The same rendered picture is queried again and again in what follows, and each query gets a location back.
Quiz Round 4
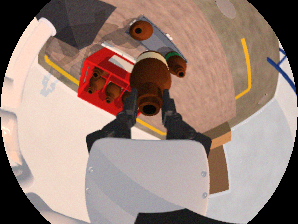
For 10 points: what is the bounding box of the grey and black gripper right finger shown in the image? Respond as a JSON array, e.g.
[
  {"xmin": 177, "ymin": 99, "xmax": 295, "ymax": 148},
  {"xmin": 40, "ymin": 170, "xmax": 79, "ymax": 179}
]
[{"xmin": 161, "ymin": 89, "xmax": 212, "ymax": 159}]

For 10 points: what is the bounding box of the red crate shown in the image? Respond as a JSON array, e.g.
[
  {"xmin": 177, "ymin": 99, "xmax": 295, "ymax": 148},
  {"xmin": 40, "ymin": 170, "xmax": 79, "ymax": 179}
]
[{"xmin": 77, "ymin": 47, "xmax": 135, "ymax": 116}]

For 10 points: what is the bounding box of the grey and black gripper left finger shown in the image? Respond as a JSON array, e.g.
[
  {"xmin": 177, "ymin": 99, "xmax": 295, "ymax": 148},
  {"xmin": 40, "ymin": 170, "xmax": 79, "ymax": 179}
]
[{"xmin": 86, "ymin": 88, "xmax": 138, "ymax": 154}]

